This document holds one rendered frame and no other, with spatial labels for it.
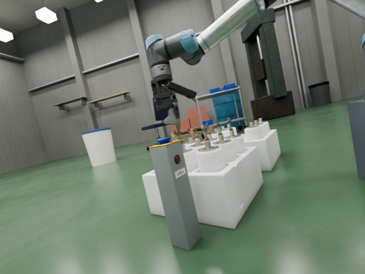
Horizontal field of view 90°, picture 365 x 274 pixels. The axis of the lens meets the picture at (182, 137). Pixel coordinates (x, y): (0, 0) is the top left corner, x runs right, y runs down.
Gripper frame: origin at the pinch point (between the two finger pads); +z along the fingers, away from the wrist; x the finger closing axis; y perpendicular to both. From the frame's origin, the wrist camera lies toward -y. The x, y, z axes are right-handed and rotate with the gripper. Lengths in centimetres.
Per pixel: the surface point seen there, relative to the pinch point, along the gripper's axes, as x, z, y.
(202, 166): 10.9, 14.7, -3.2
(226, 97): -309, -37, -165
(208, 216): 13.0, 31.6, -1.0
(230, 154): 5.1, 14.4, -16.7
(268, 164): -19, 31, -47
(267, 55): -327, -116, -296
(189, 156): 4.4, 11.4, -0.8
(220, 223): 16.2, 33.4, -3.9
